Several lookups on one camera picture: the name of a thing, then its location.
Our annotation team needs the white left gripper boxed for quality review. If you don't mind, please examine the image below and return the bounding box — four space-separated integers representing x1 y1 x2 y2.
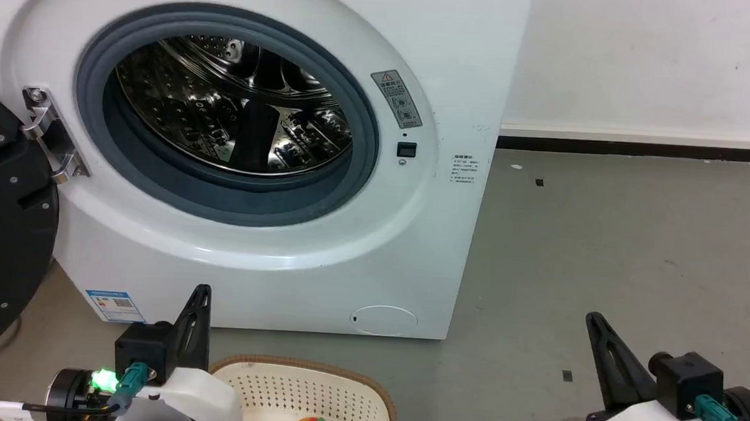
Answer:
45 275 252 421

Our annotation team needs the black round washer door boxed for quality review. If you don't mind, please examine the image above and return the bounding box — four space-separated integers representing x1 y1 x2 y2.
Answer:
0 83 68 383

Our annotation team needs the stainless steel washing machine drum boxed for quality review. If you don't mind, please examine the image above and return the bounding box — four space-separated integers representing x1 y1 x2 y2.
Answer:
109 30 359 183

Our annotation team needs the silver metal door hinge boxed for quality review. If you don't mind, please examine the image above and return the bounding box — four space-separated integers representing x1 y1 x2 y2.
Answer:
17 86 94 186

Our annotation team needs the blue energy label sticker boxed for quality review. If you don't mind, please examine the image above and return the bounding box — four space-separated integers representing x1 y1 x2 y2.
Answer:
84 288 149 325

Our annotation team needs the cream perforated laundry basket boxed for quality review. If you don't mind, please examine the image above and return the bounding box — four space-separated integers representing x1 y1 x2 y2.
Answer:
206 351 404 421

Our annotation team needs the oval drain filter cover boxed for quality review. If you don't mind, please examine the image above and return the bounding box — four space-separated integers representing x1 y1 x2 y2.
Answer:
350 303 420 338

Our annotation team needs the grey rubber door gasket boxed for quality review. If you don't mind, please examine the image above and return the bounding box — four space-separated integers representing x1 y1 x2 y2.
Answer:
67 0 388 235

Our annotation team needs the small printed text label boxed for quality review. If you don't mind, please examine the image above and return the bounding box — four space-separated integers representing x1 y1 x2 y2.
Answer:
451 153 478 185

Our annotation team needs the grey warning sticker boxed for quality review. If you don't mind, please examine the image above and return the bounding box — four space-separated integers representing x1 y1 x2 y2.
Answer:
367 68 426 131

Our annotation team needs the white front-load washing machine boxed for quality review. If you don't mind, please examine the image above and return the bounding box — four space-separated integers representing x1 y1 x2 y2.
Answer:
0 0 536 347

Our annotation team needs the teal plug left camera cable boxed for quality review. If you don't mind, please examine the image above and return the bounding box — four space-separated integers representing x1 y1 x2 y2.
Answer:
105 359 149 416

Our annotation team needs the black cable with white tag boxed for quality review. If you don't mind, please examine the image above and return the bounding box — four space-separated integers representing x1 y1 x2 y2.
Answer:
0 398 110 421

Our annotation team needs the black wall baseboard strip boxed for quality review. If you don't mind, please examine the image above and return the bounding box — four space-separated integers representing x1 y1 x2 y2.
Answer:
496 133 750 164

